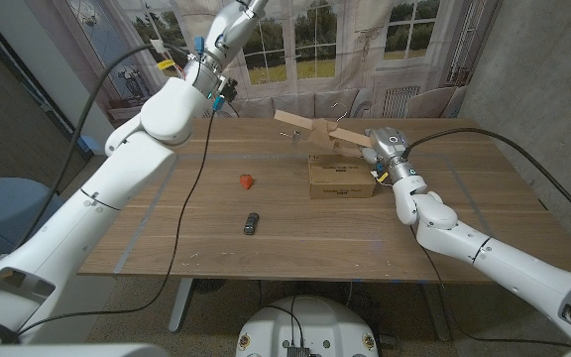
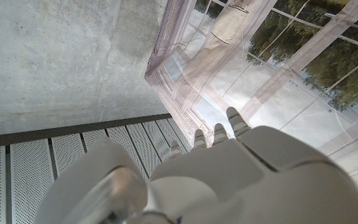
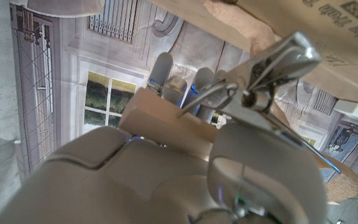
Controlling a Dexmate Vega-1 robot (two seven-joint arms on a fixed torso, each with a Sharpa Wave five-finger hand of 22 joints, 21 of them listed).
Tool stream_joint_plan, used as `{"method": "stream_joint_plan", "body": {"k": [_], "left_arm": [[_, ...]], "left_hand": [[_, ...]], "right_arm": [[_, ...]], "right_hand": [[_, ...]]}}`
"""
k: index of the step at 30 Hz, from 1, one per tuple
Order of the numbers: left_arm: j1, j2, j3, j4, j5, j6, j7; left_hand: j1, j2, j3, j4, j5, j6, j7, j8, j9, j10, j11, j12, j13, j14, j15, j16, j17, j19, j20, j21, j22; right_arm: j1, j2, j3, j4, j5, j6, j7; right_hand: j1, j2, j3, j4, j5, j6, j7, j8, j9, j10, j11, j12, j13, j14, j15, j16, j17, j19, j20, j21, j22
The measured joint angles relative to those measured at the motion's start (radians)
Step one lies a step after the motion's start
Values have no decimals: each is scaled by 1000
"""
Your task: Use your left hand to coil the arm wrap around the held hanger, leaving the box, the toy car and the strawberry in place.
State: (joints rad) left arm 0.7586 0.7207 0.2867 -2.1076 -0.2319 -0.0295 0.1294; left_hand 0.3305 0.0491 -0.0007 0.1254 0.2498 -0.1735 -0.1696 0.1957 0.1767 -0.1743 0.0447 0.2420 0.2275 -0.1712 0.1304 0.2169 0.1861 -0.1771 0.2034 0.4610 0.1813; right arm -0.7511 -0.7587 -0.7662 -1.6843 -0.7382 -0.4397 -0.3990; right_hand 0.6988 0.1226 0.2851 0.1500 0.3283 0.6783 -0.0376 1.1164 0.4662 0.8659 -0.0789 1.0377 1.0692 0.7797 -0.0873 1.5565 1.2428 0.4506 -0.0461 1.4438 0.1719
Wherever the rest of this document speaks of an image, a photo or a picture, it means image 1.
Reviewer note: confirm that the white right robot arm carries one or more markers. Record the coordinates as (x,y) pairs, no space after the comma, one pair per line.
(464,238)

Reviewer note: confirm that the grey table leg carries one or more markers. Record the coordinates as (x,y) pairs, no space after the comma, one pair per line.
(180,302)
(436,312)

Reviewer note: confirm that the brown cardboard box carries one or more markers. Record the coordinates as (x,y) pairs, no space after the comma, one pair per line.
(342,187)

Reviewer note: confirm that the printed window backdrop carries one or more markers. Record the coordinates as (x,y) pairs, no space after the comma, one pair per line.
(315,49)

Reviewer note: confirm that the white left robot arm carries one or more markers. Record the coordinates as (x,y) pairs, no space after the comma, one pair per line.
(117,188)

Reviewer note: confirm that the red toy strawberry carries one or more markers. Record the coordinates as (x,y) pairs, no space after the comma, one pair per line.
(246,182)

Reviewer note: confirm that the blue-grey upholstered seat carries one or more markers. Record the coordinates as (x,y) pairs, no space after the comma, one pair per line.
(3,208)

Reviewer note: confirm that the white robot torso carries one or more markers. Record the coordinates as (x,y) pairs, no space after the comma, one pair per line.
(308,322)

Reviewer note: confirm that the black toy car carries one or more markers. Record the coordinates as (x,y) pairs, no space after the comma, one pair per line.
(251,223)

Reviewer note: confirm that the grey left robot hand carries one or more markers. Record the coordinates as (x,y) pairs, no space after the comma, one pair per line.
(233,25)

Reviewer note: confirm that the beige elastic arm wrap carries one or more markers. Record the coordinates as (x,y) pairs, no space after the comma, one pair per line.
(322,133)

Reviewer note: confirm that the wooden stick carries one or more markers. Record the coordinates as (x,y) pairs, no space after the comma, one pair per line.
(295,120)

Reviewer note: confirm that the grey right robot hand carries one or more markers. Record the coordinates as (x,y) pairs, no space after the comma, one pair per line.
(384,144)

